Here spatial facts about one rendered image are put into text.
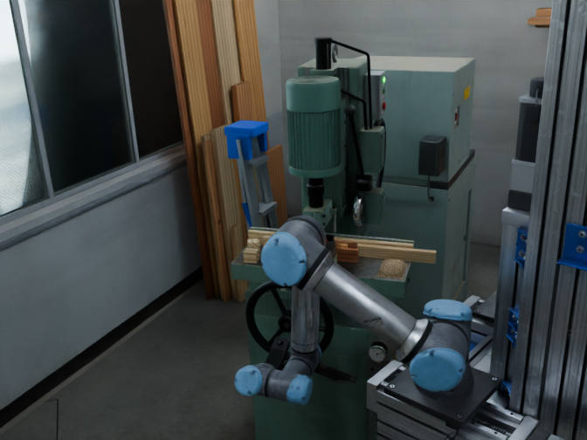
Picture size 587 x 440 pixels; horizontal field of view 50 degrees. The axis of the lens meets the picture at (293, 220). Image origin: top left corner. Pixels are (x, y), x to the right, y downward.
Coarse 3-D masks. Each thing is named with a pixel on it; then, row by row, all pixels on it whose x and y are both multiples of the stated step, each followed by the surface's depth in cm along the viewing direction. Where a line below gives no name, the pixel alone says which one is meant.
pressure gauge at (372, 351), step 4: (372, 344) 206; (376, 344) 205; (380, 344) 205; (372, 348) 205; (376, 348) 205; (380, 348) 204; (384, 348) 205; (368, 352) 206; (372, 352) 206; (376, 352) 205; (380, 352) 205; (384, 352) 204; (372, 356) 206; (376, 356) 206; (380, 356) 206; (384, 356) 205; (372, 360) 207; (376, 360) 206; (380, 360) 206
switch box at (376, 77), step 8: (376, 72) 227; (384, 72) 230; (376, 80) 223; (376, 88) 224; (384, 88) 232; (368, 96) 226; (376, 96) 225; (384, 96) 233; (368, 104) 227; (376, 104) 226; (368, 112) 228; (376, 112) 227
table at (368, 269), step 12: (240, 264) 217; (252, 264) 217; (348, 264) 214; (360, 264) 213; (372, 264) 213; (408, 264) 212; (240, 276) 218; (252, 276) 217; (264, 276) 215; (360, 276) 205; (372, 276) 205; (408, 276) 208; (372, 288) 204; (384, 288) 203; (396, 288) 202
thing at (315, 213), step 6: (324, 204) 220; (330, 204) 224; (306, 210) 215; (312, 210) 215; (318, 210) 214; (324, 210) 216; (312, 216) 214; (318, 216) 214; (324, 216) 215; (330, 216) 225; (324, 222) 217
